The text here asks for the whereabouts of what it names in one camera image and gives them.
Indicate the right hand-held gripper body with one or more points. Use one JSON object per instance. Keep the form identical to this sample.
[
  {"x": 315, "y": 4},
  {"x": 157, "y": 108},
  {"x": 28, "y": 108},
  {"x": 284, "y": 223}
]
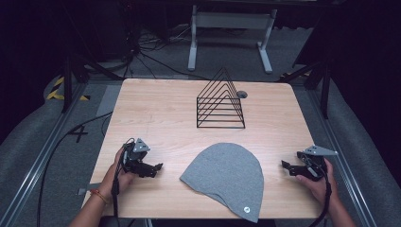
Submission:
[{"x": 313, "y": 165}]

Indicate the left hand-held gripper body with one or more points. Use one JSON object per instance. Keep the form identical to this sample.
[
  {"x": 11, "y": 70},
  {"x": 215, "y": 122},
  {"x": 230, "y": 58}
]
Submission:
[{"x": 135, "y": 157}]

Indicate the grey beanie hat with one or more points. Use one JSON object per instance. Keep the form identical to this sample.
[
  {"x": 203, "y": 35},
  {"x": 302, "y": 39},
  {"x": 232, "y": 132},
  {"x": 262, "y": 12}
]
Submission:
[{"x": 225, "y": 176}]

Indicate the person's right hand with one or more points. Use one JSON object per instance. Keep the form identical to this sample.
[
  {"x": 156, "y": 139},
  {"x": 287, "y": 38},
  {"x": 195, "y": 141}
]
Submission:
[{"x": 321, "y": 189}]

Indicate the person's left hand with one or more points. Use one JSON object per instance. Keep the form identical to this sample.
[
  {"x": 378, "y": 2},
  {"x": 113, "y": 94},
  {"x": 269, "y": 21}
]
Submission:
[{"x": 118, "y": 181}]

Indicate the grey tape strip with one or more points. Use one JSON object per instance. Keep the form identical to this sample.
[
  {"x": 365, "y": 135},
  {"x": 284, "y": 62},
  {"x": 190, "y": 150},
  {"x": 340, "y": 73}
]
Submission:
[{"x": 86, "y": 190}]

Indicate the black metal stand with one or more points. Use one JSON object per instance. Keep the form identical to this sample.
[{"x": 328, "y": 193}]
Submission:
[
  {"x": 66, "y": 85},
  {"x": 324, "y": 91}
]

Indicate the yellow black floor tape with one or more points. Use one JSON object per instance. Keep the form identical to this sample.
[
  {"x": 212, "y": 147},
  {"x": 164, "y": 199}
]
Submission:
[{"x": 55, "y": 93}]

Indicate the aluminium floor rail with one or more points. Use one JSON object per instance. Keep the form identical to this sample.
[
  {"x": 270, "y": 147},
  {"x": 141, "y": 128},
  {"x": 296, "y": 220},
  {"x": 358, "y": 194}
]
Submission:
[
  {"x": 340, "y": 157},
  {"x": 38, "y": 164}
]

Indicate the white metal desk frame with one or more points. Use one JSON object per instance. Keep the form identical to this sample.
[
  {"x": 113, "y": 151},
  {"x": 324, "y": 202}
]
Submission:
[{"x": 231, "y": 20}]

